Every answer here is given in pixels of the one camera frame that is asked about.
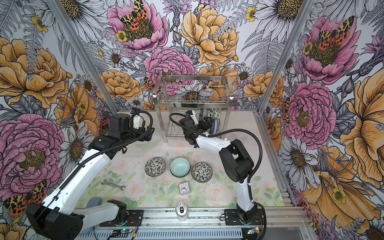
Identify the blue floral bowl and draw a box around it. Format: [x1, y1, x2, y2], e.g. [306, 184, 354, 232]
[209, 119, 221, 135]

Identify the green leaf pattern bowl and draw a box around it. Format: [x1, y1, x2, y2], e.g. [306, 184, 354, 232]
[209, 108, 221, 120]

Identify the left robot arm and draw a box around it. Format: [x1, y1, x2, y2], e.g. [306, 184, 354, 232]
[26, 109, 155, 240]

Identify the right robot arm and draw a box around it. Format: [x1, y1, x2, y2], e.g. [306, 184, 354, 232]
[169, 111, 263, 225]

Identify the steel two-tier dish rack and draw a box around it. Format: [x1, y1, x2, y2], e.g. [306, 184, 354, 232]
[151, 75, 236, 143]

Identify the mint green bowl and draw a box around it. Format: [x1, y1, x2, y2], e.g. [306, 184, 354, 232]
[170, 157, 191, 178]

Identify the black white floral bowl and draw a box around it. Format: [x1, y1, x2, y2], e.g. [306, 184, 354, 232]
[191, 162, 213, 183]
[145, 157, 166, 177]

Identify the steel wrench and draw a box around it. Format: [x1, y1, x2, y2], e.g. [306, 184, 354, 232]
[101, 179, 126, 191]

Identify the small white square clock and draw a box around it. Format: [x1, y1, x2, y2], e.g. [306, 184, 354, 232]
[179, 181, 191, 195]

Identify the grey blue sponge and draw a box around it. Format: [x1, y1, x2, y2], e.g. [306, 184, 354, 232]
[86, 197, 103, 209]

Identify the silver can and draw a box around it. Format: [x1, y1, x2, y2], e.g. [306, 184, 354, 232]
[176, 202, 189, 222]

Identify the green circuit board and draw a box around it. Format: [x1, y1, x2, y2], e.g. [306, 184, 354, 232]
[247, 227, 260, 235]

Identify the right black corrugated cable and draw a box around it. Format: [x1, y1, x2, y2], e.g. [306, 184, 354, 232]
[168, 112, 264, 184]

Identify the black corrugated cable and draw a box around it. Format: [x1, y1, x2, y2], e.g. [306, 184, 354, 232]
[168, 112, 264, 184]
[20, 109, 154, 240]

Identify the left black corrugated cable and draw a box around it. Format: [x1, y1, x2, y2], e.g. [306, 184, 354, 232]
[20, 109, 154, 240]

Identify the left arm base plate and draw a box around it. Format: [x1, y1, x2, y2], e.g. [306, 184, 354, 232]
[99, 210, 144, 227]

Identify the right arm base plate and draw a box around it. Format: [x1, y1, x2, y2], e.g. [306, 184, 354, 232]
[224, 208, 266, 226]

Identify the white vented cable duct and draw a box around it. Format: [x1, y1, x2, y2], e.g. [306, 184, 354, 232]
[76, 228, 243, 240]

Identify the aluminium mounting rail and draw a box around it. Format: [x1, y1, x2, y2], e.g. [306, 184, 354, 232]
[74, 206, 310, 230]

